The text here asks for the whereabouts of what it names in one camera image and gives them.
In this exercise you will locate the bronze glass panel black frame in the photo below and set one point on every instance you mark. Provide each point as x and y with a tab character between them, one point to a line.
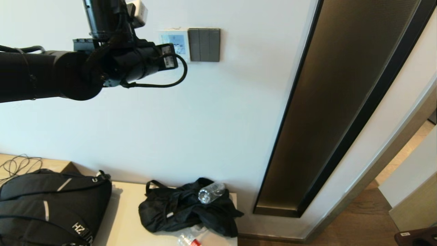
334	102

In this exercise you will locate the grey door frame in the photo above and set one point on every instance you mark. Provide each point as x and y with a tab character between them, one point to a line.
375	164

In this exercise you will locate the clear unlabelled water bottle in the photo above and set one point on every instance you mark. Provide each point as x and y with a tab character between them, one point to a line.
209	193

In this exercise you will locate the black cloth bag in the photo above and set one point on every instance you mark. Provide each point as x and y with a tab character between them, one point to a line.
177	212

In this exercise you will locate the black backpack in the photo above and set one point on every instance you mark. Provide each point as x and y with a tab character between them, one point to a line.
51	205

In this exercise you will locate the red labelled water bottle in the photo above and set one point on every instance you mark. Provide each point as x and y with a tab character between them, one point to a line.
191	242

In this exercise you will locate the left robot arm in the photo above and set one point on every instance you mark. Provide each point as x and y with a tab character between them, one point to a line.
51	75

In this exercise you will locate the brown table with cup hole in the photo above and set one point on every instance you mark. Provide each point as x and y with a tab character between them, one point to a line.
418	235

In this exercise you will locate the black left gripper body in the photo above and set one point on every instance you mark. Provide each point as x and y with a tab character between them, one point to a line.
106	17

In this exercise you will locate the white door leaf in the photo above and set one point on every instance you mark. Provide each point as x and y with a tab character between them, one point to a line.
413	181

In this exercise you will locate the clear plastic wrapper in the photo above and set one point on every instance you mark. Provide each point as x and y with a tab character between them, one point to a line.
198	230

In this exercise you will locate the small white label sticker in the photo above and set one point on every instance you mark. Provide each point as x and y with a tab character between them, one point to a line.
405	234

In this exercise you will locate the grey wall switch plate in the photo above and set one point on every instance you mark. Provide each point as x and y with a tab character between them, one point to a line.
205	45

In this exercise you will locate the white wall thermostat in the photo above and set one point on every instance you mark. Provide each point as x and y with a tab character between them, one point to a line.
175	41

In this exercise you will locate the light wooden desk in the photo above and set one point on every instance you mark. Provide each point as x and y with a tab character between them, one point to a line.
54	164

